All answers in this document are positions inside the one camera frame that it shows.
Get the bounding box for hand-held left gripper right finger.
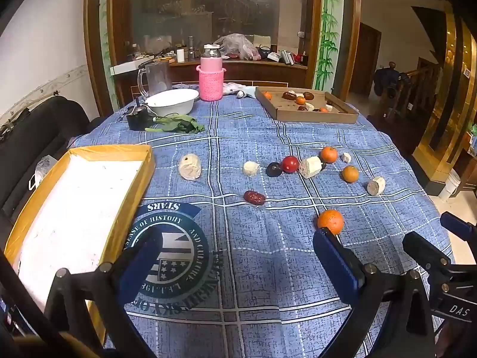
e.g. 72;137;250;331
312;227;437;358

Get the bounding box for white enamel bowl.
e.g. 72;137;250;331
145;89;200;117

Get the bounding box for green leaves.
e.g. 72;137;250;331
145;114;206;134

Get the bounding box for wooden counter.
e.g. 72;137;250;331
112;56;310;101

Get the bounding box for white bucket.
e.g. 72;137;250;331
439;169;463;201

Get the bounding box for red round fruit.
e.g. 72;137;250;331
281;155;300;174

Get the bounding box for clear plastic bag on counter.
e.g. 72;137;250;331
212;33;261;60

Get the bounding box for yellow-rimmed white foam tray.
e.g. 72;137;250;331
4;145;156;344

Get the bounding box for small black device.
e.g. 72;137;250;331
126;97;155;131

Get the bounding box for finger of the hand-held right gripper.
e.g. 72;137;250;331
440;211;477;238
402;231;454;274

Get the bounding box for dark jacket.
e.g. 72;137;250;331
373;63;411;99

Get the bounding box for red jujube date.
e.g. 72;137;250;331
243;190;266;206

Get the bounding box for large orange mandarin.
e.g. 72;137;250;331
317;209;344;235

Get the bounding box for pink sleeved glass bottle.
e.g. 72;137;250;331
196;44;227;101

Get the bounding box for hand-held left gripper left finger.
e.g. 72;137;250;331
44;227;165;358

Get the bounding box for beige bread chunk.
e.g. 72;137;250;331
178;154;202;180

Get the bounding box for clear glass pitcher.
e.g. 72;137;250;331
137;61;173;99

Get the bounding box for grey cloth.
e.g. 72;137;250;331
223;82;258;99

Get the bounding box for short corn cob piece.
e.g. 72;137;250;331
366;176;386;195

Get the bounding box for white flat box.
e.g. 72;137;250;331
110;61;148;75

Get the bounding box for wooden stair railing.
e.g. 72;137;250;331
367;63;440;146

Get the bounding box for black leather sofa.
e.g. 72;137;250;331
0;95;109;232

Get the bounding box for flat cardboard box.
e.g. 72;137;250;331
255;86;359;124

